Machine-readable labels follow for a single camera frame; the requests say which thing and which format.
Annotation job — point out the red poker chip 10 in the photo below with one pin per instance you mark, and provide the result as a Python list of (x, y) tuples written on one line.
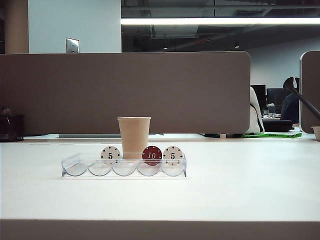
[(148, 151)]

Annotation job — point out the brown paper cup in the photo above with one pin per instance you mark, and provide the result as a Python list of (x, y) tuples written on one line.
[(134, 135)]

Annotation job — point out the white poker chip 5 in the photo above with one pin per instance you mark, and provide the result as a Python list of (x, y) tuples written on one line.
[(168, 152), (106, 152)]

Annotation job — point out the small white cup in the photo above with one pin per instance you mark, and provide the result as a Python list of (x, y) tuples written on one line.
[(223, 135)]

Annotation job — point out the clear plastic chip tray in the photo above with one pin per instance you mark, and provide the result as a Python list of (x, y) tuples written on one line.
[(75, 170)]

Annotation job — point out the wide brown desk partition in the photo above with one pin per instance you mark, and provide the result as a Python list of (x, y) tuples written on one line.
[(100, 87)]

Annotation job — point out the white office chair back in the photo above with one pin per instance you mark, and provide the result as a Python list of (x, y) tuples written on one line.
[(255, 117)]

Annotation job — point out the long ceiling light strip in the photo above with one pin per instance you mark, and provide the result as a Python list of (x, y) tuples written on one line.
[(162, 21)]

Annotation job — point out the tall black monitor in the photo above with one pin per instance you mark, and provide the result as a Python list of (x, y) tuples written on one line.
[(261, 95)]

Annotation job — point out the brown front edge panel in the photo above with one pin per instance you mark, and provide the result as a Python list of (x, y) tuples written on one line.
[(160, 230)]

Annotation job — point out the clear drink bottle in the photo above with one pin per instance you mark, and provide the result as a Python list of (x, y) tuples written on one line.
[(271, 110)]

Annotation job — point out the green tape strip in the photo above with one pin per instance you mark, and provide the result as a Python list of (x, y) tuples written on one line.
[(275, 135)]

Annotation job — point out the wide black monitor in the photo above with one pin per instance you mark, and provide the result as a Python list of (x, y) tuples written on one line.
[(275, 96)]

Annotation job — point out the seated person in blue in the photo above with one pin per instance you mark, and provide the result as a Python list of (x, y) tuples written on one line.
[(290, 107)]

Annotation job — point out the black diagonal pole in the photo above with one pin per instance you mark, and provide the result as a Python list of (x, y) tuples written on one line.
[(307, 102)]

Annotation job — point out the narrow brown desk partition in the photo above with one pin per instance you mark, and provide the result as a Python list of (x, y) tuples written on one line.
[(311, 82)]

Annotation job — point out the beige paper bowl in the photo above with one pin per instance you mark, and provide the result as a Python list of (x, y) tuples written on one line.
[(316, 133)]

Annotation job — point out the metal wall switch plate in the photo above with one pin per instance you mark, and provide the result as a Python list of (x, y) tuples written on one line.
[(72, 45)]

